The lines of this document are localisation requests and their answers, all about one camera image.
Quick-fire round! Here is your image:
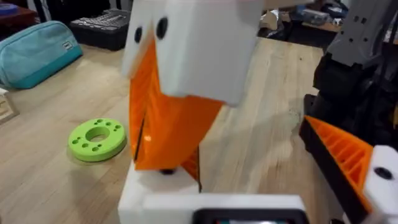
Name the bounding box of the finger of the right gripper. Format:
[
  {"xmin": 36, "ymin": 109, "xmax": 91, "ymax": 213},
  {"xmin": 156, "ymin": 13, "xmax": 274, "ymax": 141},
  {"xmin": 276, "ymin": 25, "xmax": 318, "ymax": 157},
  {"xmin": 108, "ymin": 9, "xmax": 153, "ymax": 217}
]
[
  {"xmin": 136, "ymin": 0, "xmax": 265, "ymax": 171},
  {"xmin": 121, "ymin": 0, "xmax": 157, "ymax": 162}
]

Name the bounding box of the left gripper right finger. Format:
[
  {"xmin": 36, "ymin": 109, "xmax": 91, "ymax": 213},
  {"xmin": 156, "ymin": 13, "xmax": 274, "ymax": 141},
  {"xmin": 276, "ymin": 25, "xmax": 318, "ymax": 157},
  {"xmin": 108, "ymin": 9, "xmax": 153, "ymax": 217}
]
[{"xmin": 298, "ymin": 114, "xmax": 398, "ymax": 224}]

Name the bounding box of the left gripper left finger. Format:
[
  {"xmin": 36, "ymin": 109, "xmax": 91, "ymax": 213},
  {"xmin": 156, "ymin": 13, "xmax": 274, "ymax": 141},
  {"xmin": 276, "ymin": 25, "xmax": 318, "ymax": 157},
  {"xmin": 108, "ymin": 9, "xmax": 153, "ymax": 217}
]
[{"xmin": 118, "ymin": 161, "xmax": 201, "ymax": 224}]

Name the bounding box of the orange ribbed wedge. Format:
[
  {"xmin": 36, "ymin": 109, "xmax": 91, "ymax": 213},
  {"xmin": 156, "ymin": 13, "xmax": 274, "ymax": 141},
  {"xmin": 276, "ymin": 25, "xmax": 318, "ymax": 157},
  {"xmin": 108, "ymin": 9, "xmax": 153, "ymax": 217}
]
[{"xmin": 180, "ymin": 144, "xmax": 202, "ymax": 191}]

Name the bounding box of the black tool case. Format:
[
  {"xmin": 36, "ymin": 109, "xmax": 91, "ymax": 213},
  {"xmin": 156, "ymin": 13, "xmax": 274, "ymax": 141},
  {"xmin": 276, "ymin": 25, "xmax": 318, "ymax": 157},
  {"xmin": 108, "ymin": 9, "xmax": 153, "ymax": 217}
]
[{"xmin": 69, "ymin": 8, "xmax": 132, "ymax": 52}]

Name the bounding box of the green disc with holes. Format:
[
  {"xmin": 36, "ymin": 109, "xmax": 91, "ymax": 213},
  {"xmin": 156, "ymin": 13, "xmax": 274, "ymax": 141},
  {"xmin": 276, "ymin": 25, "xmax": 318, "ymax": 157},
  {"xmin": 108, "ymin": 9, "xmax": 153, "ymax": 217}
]
[{"xmin": 67, "ymin": 117, "xmax": 127, "ymax": 163}]

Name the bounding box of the teal zip bag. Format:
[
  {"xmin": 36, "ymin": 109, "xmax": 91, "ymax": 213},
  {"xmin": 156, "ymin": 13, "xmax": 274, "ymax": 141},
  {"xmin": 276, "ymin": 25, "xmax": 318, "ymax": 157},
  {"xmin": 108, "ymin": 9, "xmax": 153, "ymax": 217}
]
[{"xmin": 0, "ymin": 20, "xmax": 84, "ymax": 90}]

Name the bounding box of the clutter heap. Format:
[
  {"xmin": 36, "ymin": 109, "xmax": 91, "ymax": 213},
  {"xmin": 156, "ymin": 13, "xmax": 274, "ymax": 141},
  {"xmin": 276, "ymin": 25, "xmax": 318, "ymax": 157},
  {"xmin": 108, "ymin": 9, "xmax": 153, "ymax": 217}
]
[{"xmin": 257, "ymin": 0, "xmax": 346, "ymax": 41}]

